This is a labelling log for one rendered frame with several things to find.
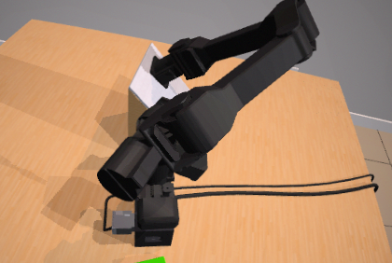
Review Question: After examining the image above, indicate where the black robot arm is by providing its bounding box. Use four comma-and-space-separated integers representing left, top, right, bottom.
97, 0, 320, 202

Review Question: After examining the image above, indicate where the green box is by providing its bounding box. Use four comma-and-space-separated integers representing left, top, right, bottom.
138, 256, 166, 263

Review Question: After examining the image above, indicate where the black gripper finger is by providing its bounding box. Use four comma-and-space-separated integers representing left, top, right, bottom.
137, 183, 175, 200

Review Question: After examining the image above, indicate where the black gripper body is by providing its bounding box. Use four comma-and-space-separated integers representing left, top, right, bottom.
137, 165, 179, 230

